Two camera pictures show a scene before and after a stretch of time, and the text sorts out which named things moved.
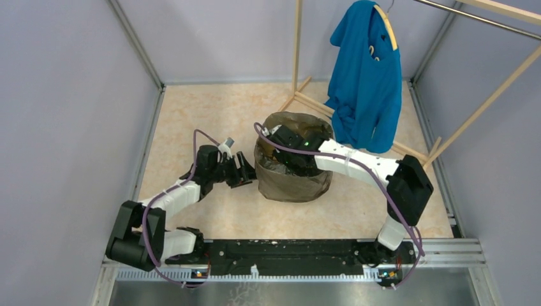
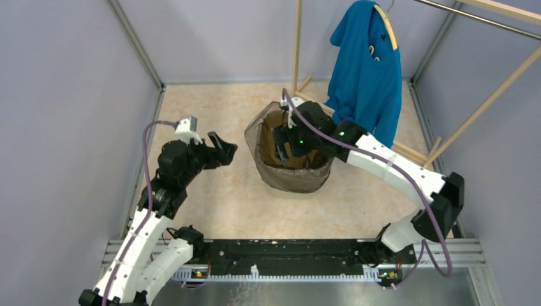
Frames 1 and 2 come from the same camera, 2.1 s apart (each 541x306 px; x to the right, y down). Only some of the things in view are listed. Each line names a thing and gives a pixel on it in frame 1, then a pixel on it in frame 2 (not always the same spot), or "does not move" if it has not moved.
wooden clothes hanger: [395, 46] does not move
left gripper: [247, 172] to [216, 158]
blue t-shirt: [365, 85] does not move
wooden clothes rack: [300, 82] does not move
